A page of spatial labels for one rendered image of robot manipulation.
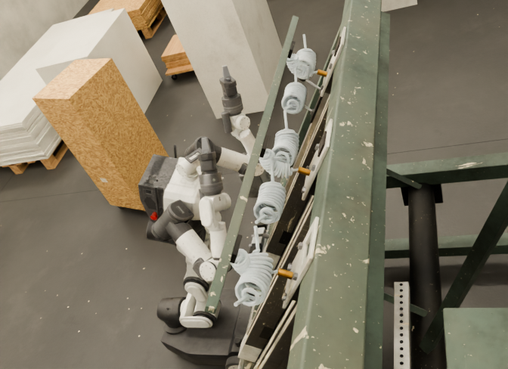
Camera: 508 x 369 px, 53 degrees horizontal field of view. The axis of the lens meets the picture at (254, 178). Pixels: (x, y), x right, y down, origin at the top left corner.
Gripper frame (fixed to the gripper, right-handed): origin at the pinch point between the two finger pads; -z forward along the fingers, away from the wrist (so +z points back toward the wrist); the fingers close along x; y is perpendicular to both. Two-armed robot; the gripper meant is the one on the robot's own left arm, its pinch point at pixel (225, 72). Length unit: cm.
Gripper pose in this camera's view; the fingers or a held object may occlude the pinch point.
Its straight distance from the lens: 227.6
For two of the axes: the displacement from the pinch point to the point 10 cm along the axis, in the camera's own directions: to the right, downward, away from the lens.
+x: 3.0, 3.9, -8.7
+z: 1.8, 8.7, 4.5
